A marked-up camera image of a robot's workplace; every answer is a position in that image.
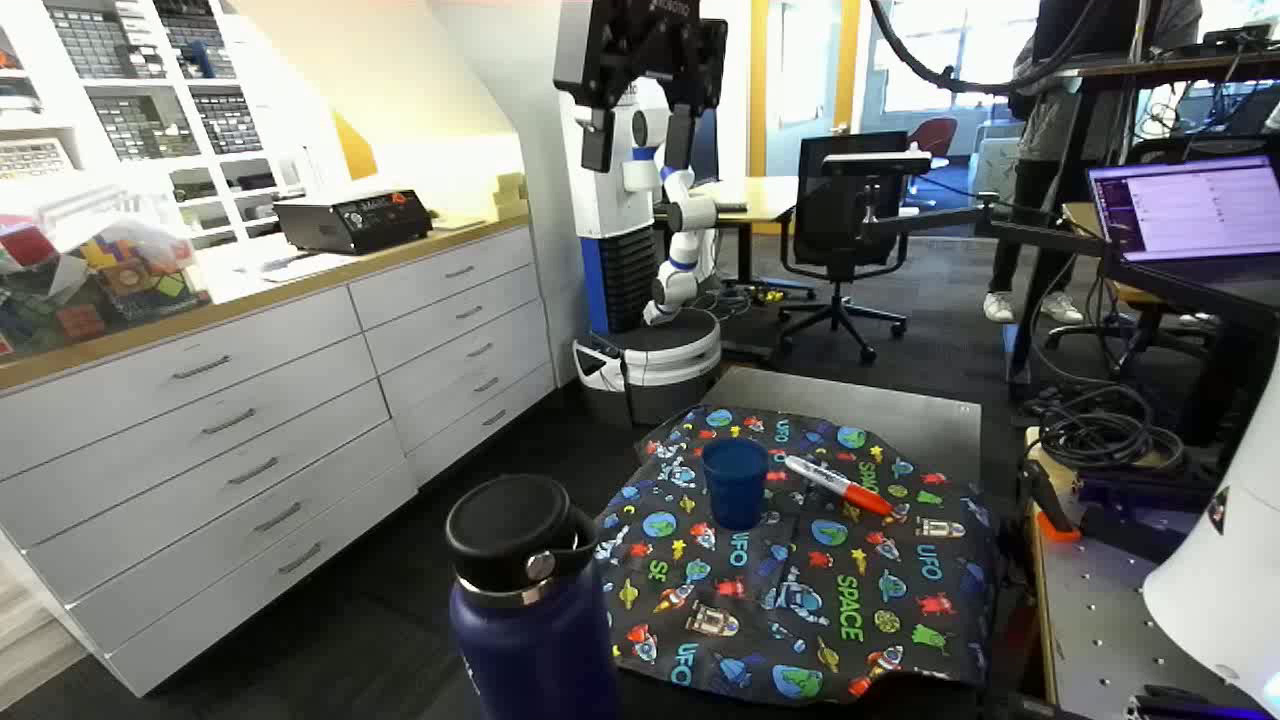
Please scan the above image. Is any dark space print cloth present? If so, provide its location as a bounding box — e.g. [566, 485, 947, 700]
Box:
[589, 406, 1004, 709]

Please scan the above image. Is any black device box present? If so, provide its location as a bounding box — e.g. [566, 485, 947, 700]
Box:
[1064, 464, 1211, 558]

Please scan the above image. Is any blue plastic cup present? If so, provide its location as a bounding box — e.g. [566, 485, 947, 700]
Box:
[701, 438, 774, 534]

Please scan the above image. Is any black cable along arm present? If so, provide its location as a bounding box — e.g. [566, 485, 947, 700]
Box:
[869, 0, 1084, 101]

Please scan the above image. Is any black tool case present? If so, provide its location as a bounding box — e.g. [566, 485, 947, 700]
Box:
[270, 185, 438, 262]

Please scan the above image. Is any clear bin of colourful toys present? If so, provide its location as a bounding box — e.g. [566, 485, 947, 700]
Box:
[0, 216, 215, 364]

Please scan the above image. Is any pile of black cables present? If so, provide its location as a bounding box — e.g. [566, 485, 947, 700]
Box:
[1021, 319, 1196, 476]

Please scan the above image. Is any navy water bottle black lid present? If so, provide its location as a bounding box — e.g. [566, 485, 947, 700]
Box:
[438, 472, 623, 720]

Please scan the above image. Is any beige box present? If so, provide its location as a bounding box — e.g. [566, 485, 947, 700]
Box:
[491, 173, 537, 226]

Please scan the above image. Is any white drawer cabinet wooden top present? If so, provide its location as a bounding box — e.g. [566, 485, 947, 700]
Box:
[0, 216, 561, 700]

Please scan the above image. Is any black office chair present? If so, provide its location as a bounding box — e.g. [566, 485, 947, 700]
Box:
[774, 130, 937, 367]

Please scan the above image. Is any white shelf with parts drawers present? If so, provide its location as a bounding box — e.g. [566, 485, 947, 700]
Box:
[0, 0, 291, 251]

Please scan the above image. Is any red chair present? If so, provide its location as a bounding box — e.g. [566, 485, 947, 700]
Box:
[908, 116, 958, 159]

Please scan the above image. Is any black laptop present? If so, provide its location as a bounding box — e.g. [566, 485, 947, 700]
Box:
[1084, 154, 1280, 316]

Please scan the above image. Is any black desk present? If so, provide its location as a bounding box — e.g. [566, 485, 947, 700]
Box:
[982, 197, 1280, 446]

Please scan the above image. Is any white and blue mobile robot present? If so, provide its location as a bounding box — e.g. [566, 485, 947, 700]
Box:
[556, 73, 731, 395]

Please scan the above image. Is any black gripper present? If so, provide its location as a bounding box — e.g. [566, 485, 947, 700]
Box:
[550, 0, 731, 178]

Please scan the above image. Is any white marker pen orange cap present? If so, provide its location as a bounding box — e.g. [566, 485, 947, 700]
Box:
[774, 451, 897, 520]

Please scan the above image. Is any yellow triangular sign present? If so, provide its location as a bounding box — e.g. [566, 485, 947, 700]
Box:
[332, 109, 385, 185]

